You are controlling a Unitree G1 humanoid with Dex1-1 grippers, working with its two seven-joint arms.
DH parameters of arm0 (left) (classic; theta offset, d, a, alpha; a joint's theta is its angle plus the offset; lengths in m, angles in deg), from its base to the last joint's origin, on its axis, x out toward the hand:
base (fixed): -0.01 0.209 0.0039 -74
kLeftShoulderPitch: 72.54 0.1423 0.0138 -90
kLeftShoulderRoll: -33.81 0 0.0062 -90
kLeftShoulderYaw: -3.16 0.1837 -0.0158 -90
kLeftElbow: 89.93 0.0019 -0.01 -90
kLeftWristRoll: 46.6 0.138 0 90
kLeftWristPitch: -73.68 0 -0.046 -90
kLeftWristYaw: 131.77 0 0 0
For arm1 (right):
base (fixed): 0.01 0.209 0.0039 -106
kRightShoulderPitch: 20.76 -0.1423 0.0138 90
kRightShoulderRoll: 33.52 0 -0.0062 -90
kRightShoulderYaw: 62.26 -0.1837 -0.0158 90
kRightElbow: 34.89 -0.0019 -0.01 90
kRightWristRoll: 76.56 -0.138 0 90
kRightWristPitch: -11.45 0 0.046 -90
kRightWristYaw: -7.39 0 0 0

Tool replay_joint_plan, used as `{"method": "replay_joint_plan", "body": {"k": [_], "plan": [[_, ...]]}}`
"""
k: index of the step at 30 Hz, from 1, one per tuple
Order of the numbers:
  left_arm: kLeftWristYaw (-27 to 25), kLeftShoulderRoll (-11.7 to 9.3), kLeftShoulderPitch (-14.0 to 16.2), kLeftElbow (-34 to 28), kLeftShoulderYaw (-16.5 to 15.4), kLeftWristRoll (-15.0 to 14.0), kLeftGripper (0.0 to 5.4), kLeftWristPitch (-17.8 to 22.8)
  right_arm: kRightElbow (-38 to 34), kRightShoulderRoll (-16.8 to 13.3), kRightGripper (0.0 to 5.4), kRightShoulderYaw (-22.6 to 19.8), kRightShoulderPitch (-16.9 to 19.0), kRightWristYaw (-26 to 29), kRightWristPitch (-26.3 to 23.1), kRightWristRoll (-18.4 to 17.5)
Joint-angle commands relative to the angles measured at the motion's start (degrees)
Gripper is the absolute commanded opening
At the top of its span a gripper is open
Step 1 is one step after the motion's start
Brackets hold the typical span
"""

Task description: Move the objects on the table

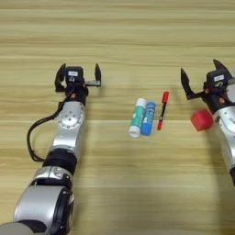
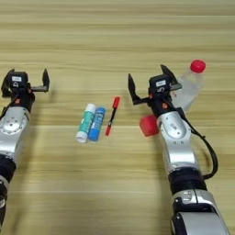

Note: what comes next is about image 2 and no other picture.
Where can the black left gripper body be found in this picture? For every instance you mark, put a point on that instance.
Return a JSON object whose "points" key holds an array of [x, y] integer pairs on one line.
{"points": [[23, 98]]}

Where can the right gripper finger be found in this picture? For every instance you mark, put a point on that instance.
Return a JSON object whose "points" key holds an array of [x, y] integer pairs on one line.
{"points": [[167, 72], [132, 91]]}

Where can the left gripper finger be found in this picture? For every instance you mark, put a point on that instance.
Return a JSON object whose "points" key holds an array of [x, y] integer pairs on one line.
{"points": [[46, 81], [5, 87]]}

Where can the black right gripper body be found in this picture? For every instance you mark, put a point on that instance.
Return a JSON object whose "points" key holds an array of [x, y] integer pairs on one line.
{"points": [[162, 105]]}

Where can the red and black marker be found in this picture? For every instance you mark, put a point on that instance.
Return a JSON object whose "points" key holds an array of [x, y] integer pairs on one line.
{"points": [[116, 102]]}

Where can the red cube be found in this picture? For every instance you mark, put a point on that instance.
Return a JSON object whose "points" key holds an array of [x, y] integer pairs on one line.
{"points": [[148, 125]]}

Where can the clear bottle with red cap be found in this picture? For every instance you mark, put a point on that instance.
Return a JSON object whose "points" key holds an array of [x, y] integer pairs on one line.
{"points": [[191, 87]]}

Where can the blue glue stick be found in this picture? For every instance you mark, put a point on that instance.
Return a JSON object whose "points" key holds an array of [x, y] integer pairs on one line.
{"points": [[97, 124]]}

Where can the green glue stick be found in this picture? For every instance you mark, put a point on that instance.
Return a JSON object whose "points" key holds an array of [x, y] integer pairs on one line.
{"points": [[85, 122]]}

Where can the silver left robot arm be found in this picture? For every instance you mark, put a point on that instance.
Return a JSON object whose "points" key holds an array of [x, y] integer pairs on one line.
{"points": [[12, 134]]}

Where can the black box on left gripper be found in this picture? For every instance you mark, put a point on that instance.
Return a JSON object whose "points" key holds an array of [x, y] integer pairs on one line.
{"points": [[16, 80]]}

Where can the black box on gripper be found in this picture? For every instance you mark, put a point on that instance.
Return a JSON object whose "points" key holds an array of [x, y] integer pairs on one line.
{"points": [[159, 84], [16, 80]]}

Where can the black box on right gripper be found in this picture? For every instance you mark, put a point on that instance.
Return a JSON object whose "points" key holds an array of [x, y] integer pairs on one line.
{"points": [[159, 84]]}

